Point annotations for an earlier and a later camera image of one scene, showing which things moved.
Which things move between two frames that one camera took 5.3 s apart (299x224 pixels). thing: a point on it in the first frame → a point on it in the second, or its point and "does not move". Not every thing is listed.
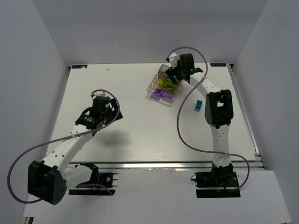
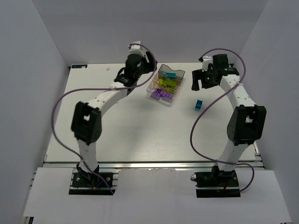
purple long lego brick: x=167 y=94 does not move
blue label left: x=79 y=66 does not move
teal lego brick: x=198 y=105 does not move
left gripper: x=114 y=114 → x=149 y=63
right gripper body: x=177 y=76 → x=199 y=76
